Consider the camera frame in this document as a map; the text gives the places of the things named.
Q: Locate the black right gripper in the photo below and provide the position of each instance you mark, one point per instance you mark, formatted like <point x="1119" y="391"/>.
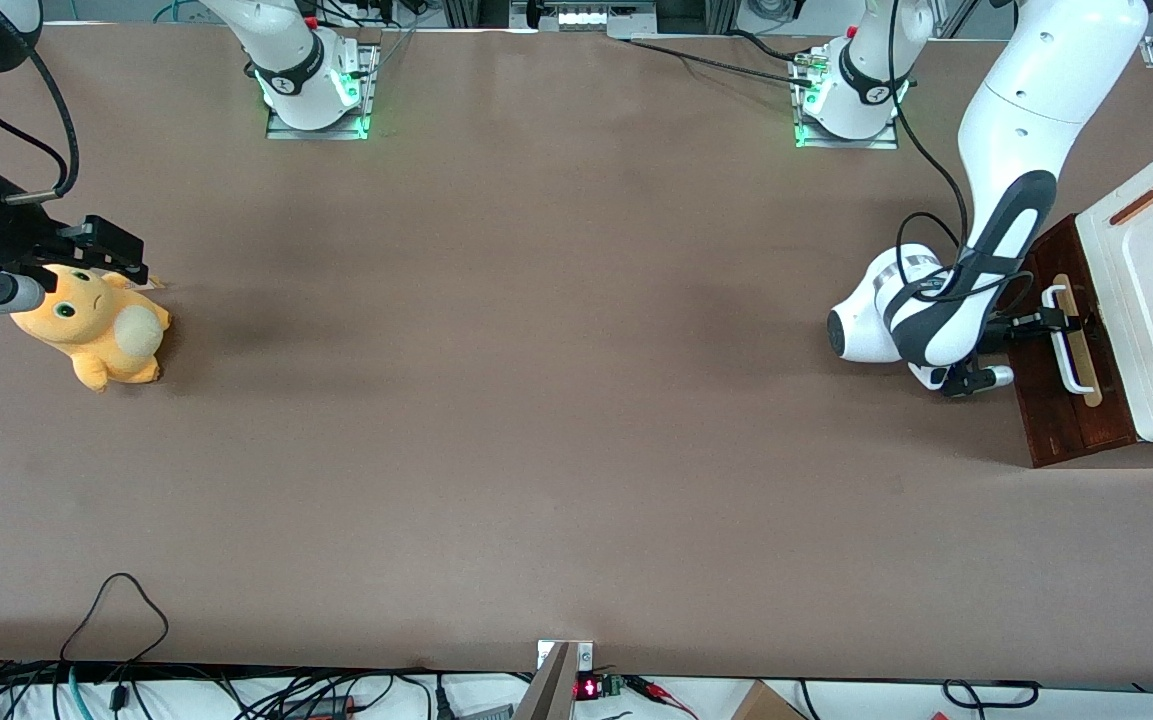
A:
<point x="11" y="232"/>

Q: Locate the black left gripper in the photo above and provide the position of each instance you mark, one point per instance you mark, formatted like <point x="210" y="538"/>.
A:
<point x="1004" y="329"/>

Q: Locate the brown wooden drawer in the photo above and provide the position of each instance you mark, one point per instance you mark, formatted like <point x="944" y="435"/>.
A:
<point x="1046" y="420"/>

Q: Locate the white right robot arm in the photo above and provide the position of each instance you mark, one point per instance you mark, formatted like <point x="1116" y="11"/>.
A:
<point x="296" y="70"/>

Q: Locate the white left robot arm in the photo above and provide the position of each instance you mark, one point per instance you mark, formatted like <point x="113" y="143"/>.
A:
<point x="1026" y="100"/>

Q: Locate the orange plush toy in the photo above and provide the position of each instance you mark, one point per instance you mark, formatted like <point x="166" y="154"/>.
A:
<point x="96" y="335"/>

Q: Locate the brown cardboard box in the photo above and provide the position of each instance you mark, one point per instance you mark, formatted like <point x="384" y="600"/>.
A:
<point x="766" y="703"/>

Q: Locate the black power adapter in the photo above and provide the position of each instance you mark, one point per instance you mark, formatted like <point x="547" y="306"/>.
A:
<point x="321" y="708"/>

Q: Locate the red LED display module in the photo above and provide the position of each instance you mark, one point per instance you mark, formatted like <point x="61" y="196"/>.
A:
<point x="591" y="688"/>

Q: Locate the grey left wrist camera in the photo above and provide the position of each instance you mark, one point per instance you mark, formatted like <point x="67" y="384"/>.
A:
<point x="981" y="380"/>

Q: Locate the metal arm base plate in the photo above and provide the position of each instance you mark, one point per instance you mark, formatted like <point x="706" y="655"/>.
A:
<point x="886" y="140"/>
<point x="361" y="95"/>

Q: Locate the aluminium frame with light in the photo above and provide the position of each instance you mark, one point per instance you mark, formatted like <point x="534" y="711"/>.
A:
<point x="586" y="15"/>

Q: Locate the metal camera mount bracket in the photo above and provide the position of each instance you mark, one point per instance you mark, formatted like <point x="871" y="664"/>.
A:
<point x="556" y="680"/>

